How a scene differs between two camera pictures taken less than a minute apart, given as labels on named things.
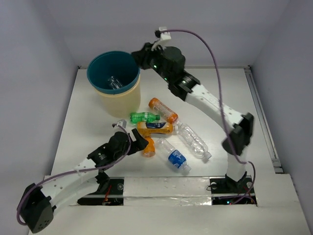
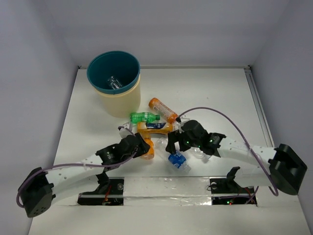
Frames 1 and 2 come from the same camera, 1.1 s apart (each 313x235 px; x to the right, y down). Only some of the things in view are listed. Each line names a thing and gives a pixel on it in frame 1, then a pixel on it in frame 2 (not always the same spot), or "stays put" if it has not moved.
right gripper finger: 143,57 → 173,136
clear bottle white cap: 115,83 stays put
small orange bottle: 149,150 stays put
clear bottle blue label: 178,160 stays put
